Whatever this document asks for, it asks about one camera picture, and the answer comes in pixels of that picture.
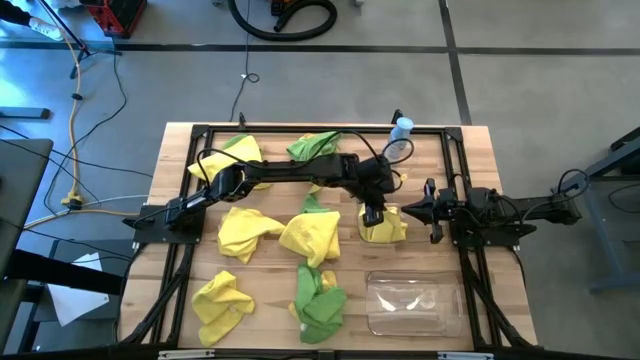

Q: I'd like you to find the red plastic crate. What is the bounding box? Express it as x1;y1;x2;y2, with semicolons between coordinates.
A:
79;0;149;39

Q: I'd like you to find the person's shoe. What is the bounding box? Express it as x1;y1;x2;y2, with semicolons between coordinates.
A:
27;17;66;42

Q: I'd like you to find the blue-grey table frame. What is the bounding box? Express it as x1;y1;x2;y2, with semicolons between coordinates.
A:
549;127;640;295

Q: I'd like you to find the black metal beam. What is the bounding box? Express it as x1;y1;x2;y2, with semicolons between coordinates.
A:
0;248;124;296

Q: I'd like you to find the yellow extension cord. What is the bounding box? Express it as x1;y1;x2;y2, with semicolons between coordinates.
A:
22;24;146;230

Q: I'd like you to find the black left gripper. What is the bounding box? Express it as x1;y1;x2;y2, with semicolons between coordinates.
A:
355;155;399;229

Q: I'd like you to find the grey metal floor bar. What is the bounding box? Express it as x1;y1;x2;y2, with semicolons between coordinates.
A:
0;107;51;120

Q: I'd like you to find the black tripod stand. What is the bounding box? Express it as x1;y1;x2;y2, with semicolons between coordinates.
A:
37;0;124;80

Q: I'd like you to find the white paper sheet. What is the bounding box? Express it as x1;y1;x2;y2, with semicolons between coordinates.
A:
47;252;111;327

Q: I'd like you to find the blue spray bottle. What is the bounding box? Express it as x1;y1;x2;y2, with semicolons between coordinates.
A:
382;116;416;164

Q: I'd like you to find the silver metal bracket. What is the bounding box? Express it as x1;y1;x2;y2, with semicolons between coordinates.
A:
437;351;495;360
158;348;216;360

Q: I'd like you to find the black vacuum hose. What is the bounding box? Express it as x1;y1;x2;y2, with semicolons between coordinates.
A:
227;0;339;43

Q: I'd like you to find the thin black floor cable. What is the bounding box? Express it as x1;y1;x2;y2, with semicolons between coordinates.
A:
42;49;129;216
228;0;261;123

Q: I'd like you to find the black aluminium table frame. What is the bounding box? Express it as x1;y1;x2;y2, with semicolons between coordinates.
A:
117;122;539;351

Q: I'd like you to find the white floor cable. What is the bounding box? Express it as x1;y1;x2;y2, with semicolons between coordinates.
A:
22;193;151;226

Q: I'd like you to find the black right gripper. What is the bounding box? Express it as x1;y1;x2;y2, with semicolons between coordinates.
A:
402;177;471;245

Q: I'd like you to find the person's leg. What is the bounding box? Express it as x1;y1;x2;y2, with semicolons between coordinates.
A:
0;2;34;26

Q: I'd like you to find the grey desk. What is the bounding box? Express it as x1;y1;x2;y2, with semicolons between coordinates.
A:
0;138;54;281

